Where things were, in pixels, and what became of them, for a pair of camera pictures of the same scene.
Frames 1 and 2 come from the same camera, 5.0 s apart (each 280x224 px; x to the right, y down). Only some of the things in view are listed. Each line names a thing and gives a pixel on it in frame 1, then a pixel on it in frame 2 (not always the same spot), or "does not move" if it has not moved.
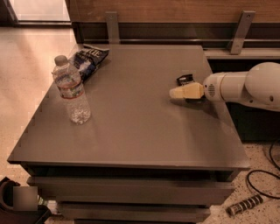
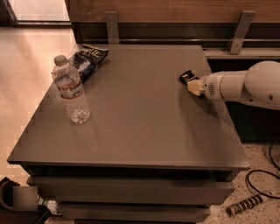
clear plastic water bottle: x=68 y=80 does not move
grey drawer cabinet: x=141 y=157 does not move
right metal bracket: x=242 y=28 does not move
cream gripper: x=212 y=87 to x=212 y=87
